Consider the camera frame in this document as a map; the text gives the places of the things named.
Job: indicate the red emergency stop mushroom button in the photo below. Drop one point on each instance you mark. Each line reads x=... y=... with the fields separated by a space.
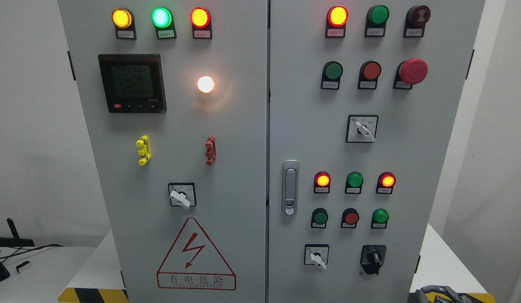
x=409 y=73

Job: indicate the green lit indicator light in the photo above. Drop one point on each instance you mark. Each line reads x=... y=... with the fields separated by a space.
x=164 y=23

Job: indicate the green button lower right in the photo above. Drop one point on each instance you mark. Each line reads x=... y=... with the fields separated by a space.
x=379 y=219

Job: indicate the green push button lower left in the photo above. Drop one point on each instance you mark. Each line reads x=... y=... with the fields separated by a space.
x=319 y=218

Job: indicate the yellow black hazard tape left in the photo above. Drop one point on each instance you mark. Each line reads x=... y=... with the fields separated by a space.
x=93 y=295

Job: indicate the red indicator lower right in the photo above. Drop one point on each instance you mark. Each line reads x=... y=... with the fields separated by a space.
x=385 y=183

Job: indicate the black rotary knob switch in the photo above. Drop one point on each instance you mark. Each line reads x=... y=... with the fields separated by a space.
x=372 y=258

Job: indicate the red push button upper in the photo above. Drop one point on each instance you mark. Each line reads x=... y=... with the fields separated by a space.
x=369 y=74

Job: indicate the red push button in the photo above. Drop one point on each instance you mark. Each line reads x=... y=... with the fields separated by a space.
x=349 y=218
x=369 y=74

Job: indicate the red push button lower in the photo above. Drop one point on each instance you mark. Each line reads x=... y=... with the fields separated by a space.
x=349 y=218

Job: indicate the red lit indicator lower left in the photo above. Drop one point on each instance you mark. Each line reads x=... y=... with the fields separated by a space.
x=322 y=183

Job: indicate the white selector switch left door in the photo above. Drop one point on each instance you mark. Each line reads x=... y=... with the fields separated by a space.
x=182 y=195

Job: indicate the red terminal connector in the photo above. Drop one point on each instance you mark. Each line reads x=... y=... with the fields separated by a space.
x=210 y=153

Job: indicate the green indicator lower middle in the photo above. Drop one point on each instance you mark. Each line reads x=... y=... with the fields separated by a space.
x=354 y=183

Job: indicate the red lit indicator light left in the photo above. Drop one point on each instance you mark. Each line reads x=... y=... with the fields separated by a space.
x=201 y=23

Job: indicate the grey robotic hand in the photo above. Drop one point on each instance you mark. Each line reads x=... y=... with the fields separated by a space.
x=452 y=296

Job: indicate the red lit indicator top right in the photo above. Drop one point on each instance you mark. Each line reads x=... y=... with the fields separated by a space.
x=336 y=20

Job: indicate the black device with antenna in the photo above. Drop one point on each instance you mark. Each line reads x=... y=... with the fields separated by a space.
x=15 y=240

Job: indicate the dark red buzzer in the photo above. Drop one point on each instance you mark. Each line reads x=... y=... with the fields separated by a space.
x=416 y=19

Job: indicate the grey electrical control cabinet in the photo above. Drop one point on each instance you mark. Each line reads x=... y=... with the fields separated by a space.
x=266 y=59

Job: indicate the silver door latch handle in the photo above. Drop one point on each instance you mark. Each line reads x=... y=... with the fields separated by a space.
x=290 y=178

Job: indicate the yellow indicator light top left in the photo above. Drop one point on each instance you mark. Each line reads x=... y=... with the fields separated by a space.
x=124 y=24

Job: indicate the green push button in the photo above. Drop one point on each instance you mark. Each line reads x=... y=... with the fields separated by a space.
x=331 y=75
x=319 y=218

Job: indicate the white glowing lamp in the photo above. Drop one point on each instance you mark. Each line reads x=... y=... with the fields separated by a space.
x=205 y=84

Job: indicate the yellow black hazard tape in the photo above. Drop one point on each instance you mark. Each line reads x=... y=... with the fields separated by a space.
x=474 y=297
x=93 y=295

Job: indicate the white selector switch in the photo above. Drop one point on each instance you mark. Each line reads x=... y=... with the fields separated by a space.
x=316 y=255
x=361 y=128

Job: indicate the yellow terminal connector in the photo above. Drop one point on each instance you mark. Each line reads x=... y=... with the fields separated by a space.
x=144 y=152

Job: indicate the black digital power meter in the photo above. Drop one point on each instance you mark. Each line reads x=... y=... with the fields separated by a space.
x=133 y=83

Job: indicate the green indicator light top right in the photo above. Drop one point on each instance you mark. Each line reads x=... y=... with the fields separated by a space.
x=376 y=21

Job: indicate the green push button upper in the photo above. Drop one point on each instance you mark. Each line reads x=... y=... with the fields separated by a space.
x=331 y=75

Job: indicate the red high voltage warning sticker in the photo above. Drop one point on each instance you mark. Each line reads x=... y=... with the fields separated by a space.
x=194 y=262

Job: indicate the white selector switch lower right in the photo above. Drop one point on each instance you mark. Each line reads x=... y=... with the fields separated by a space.
x=316 y=255

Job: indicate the white selector switch right upper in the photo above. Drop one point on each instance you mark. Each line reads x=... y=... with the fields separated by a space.
x=361 y=128

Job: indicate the yellow black hazard tape right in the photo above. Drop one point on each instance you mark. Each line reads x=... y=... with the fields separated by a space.
x=474 y=297

